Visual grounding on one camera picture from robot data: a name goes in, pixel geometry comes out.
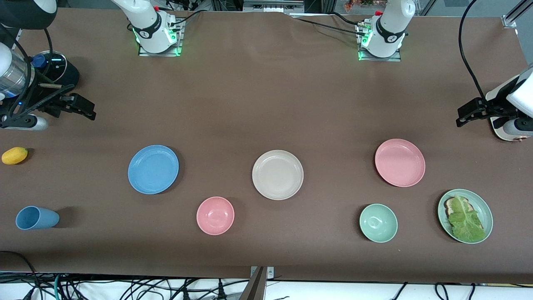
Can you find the metal base plate of left arm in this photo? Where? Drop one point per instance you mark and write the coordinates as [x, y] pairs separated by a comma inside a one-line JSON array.
[[379, 59]]

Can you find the blue plate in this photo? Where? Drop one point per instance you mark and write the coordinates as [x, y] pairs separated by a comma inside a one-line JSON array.
[[153, 169]]

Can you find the beige plate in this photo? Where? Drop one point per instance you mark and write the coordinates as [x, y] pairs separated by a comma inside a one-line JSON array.
[[277, 175]]

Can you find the green lettuce leaf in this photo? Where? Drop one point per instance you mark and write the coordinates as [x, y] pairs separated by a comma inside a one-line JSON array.
[[466, 221]]

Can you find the yellow lemon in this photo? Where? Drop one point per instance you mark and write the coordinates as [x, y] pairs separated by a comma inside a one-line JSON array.
[[14, 156]]

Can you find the small pink bowl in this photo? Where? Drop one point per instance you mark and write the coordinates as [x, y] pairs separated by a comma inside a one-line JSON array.
[[215, 216]]

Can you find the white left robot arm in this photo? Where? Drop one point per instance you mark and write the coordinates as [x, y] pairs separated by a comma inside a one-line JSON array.
[[389, 25]]

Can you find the toasted bread slice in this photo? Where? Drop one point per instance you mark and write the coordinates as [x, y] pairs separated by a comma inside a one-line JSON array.
[[450, 205]]

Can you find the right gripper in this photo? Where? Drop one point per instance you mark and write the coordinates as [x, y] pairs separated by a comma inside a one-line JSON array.
[[46, 101]]

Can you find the orange flower decoration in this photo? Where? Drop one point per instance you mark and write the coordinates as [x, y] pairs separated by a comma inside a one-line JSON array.
[[354, 5]]

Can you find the dark angled bar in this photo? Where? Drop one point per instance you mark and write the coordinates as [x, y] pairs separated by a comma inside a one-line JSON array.
[[255, 289]]

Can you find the blue cup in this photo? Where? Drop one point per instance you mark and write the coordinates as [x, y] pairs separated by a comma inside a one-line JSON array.
[[37, 218]]

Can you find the green plate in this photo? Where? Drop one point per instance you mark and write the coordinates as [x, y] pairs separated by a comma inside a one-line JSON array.
[[485, 210]]

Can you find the small green bowl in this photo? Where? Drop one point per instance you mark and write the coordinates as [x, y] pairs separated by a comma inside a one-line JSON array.
[[378, 223]]

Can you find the metal base plate of right arm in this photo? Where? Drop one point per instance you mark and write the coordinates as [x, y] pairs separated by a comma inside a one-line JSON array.
[[160, 54]]

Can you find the aluminium frame profile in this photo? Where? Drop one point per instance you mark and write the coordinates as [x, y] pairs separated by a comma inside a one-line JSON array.
[[510, 21]]

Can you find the grey metal box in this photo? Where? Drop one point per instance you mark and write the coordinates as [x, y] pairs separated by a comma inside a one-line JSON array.
[[270, 6]]

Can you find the pink plate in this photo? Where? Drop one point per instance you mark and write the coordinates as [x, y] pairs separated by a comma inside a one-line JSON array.
[[399, 163]]

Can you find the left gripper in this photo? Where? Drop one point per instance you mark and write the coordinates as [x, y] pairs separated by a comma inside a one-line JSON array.
[[485, 109]]

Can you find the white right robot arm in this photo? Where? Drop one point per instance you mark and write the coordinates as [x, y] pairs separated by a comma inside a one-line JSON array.
[[145, 25]]

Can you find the glass lid with blue knob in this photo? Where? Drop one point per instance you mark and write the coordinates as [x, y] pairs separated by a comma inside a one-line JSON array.
[[56, 62]]

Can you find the silver table bracket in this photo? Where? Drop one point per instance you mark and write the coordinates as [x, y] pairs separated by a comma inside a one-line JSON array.
[[270, 271]]

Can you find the brown table cover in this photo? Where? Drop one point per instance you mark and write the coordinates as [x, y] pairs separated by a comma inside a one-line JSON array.
[[266, 104]]

